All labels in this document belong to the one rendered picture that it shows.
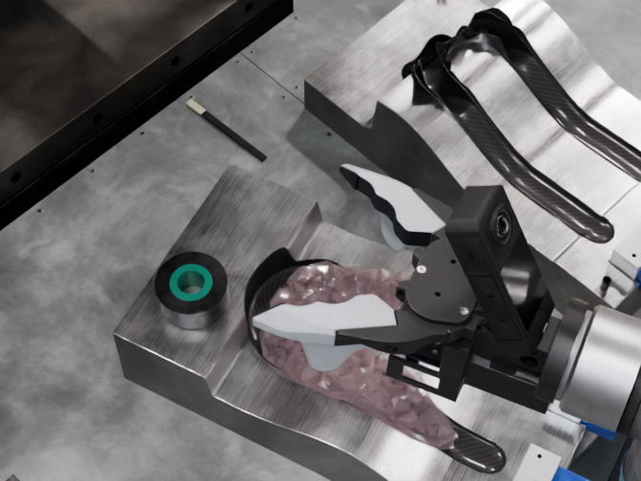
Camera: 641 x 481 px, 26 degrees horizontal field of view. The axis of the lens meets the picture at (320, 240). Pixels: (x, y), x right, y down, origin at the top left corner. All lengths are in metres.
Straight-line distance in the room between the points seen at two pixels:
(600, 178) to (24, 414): 0.73
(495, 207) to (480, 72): 0.86
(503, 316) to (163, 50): 1.11
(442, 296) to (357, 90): 0.89
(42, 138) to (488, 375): 1.03
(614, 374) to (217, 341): 0.71
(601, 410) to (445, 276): 0.13
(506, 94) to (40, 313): 0.62
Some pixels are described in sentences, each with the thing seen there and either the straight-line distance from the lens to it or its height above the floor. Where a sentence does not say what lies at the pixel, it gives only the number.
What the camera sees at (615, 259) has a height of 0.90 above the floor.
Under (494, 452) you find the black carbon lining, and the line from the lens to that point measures 1.54.
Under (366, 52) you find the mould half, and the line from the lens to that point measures 1.82.
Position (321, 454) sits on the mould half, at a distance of 1.52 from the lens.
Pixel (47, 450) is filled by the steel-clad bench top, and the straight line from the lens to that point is 1.61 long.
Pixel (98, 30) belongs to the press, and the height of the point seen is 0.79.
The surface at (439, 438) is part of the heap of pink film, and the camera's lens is 1.52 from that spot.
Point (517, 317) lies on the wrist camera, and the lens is 0.89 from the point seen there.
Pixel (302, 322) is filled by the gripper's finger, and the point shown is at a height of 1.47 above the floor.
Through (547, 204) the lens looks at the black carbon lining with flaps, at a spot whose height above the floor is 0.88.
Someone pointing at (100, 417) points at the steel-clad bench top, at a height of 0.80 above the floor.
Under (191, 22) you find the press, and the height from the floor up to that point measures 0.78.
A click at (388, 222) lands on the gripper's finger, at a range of 0.99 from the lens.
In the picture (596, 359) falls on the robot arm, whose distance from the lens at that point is 0.90.
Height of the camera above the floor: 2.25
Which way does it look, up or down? 58 degrees down
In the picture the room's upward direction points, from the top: straight up
